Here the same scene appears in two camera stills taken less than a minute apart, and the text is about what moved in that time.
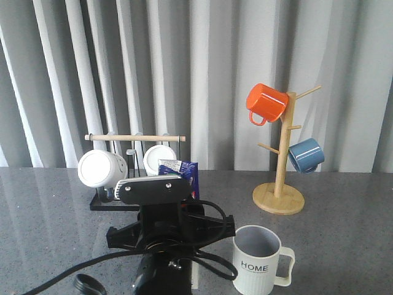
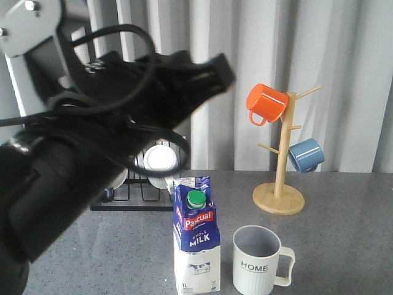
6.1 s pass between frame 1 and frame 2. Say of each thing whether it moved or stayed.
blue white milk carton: moved
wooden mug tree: stayed
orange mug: stayed
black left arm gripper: moved
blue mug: stayed
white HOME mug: stayed
